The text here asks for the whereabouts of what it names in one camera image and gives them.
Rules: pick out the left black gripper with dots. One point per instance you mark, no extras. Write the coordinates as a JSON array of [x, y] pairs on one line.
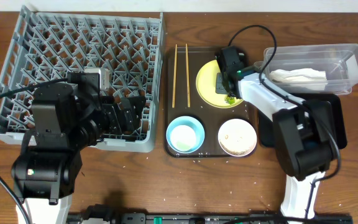
[[114, 116]]

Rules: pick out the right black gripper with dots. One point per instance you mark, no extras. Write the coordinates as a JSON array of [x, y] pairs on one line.
[[219, 84]]

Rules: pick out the green orange snack wrapper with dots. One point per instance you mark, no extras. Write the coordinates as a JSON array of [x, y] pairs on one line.
[[230, 100]]

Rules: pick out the wooden chopstick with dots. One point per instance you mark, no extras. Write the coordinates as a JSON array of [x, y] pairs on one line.
[[187, 77], [174, 76]]

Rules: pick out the pale pink bowl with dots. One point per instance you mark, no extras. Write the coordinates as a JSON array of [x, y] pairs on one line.
[[237, 137]]

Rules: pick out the white paper napkin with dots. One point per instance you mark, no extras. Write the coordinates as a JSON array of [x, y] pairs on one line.
[[299, 75]]

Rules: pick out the white paper cup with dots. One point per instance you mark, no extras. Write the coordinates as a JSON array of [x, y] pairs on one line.
[[183, 138]]

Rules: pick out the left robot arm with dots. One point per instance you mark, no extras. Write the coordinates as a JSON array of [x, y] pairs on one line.
[[70, 114]]

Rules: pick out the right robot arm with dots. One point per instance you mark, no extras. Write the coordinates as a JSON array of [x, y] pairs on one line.
[[304, 131]]

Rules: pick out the clear plastic waste bin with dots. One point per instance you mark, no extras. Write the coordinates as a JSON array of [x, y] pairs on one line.
[[339, 61]]

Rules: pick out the yellow round plate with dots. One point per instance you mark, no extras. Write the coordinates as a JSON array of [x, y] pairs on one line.
[[206, 86]]

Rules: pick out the dark brown serving tray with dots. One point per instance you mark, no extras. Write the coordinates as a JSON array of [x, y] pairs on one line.
[[210, 117]]

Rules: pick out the light blue bowl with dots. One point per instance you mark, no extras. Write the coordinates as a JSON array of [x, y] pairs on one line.
[[191, 122]]

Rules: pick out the grey plastic dish rack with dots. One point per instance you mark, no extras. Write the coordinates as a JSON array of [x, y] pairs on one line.
[[45, 46]]

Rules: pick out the black rectangular tray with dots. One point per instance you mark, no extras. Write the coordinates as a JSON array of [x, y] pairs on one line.
[[265, 125]]

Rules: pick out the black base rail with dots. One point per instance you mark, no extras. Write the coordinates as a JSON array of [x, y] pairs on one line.
[[103, 214]]

